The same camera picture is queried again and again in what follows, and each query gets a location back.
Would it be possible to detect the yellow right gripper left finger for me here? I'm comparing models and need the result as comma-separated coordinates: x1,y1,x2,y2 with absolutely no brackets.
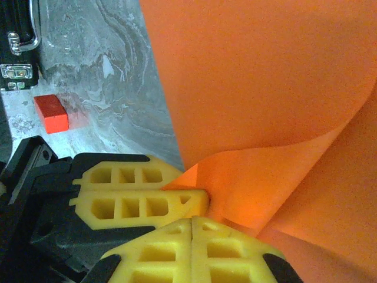
81,218,193,283

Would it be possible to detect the black hard case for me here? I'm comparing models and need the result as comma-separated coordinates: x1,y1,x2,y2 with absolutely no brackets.
0,0,42,92

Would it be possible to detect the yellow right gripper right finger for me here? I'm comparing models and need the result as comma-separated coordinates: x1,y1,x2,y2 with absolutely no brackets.
191,216,304,283

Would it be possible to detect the red rectangular block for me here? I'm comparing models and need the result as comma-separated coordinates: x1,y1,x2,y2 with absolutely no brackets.
33,94,70,135

